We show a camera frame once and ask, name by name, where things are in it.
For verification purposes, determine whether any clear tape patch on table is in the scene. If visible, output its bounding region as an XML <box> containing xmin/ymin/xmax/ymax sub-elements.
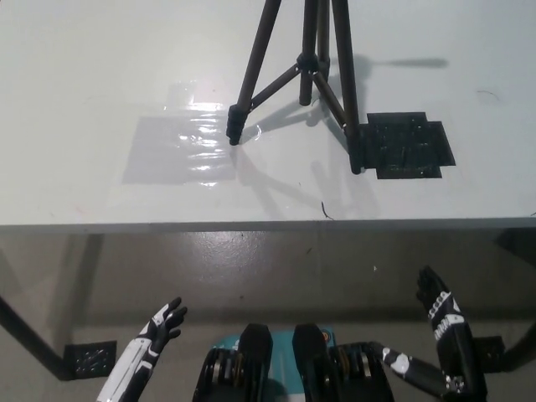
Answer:
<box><xmin>120</xmin><ymin>81</ymin><xmax>263</xmax><ymax>186</ymax></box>

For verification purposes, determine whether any black tape patch on table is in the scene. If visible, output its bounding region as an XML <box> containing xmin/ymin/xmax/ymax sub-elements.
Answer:
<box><xmin>349</xmin><ymin>111</ymin><xmax>456</xmax><ymax>181</ymax></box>

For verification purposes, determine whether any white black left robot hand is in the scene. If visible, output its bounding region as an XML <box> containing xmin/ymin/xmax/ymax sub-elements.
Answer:
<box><xmin>139</xmin><ymin>296</ymin><xmax>188</xmax><ymax>358</ymax></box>

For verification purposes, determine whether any bronze and black camera tripod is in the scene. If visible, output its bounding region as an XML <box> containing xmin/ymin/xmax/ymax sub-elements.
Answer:
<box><xmin>225</xmin><ymin>0</ymin><xmax>363</xmax><ymax>175</ymax></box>

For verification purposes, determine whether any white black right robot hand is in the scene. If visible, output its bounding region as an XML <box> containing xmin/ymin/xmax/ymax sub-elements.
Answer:
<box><xmin>368</xmin><ymin>265</ymin><xmax>489</xmax><ymax>399</ymax></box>

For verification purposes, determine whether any black metal table leg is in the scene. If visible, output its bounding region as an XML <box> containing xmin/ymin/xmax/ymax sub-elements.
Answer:
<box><xmin>0</xmin><ymin>294</ymin><xmax>75</xmax><ymax>381</ymax></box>

